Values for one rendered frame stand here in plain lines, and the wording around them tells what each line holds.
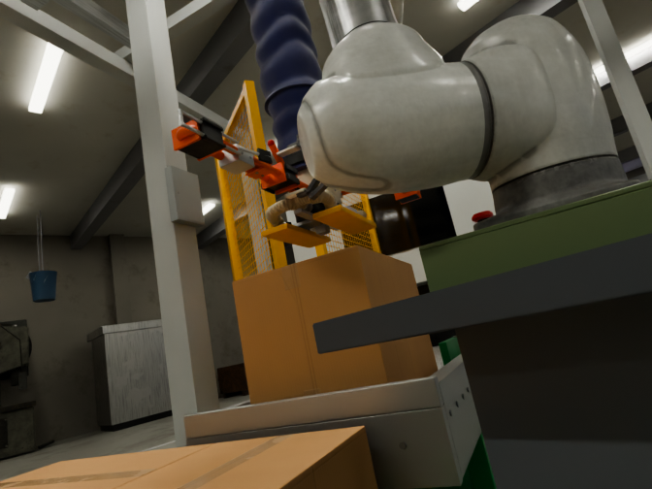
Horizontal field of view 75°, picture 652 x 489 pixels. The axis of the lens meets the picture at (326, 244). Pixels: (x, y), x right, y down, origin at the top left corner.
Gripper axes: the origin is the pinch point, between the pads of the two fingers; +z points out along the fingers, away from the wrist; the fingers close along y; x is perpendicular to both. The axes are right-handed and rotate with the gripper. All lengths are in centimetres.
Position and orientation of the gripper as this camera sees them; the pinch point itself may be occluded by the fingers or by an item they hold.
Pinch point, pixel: (285, 175)
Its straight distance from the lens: 129.4
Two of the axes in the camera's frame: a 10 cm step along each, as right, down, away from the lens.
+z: -8.9, 2.7, 3.8
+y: 2.0, 9.6, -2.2
